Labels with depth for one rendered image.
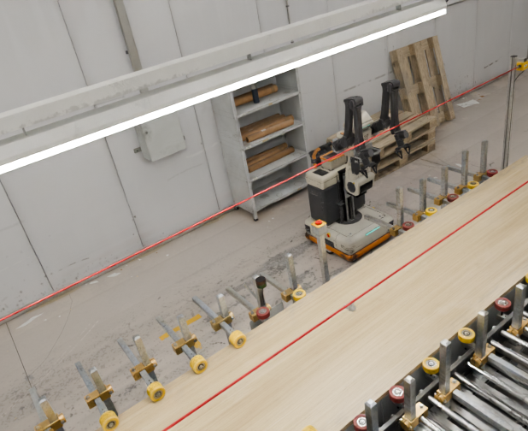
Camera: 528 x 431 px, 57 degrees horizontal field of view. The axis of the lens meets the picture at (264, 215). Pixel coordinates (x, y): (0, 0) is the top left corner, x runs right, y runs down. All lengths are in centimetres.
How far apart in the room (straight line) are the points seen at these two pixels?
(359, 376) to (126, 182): 343
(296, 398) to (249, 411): 23
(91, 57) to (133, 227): 176
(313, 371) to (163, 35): 364
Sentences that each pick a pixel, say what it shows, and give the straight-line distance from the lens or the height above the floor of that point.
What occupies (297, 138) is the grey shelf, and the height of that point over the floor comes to 65.
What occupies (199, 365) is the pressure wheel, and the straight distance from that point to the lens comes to 268.
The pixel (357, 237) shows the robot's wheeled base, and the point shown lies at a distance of 461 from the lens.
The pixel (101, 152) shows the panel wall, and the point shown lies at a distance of 506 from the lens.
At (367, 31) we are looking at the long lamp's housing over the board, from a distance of 244.
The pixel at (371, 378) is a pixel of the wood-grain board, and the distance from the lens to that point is 253.
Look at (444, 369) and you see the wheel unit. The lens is 245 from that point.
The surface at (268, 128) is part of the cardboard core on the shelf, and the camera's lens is 546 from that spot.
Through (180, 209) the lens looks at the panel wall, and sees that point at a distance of 559.
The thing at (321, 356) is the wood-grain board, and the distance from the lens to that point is 264.
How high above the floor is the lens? 281
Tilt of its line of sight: 30 degrees down
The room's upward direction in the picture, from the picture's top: 11 degrees counter-clockwise
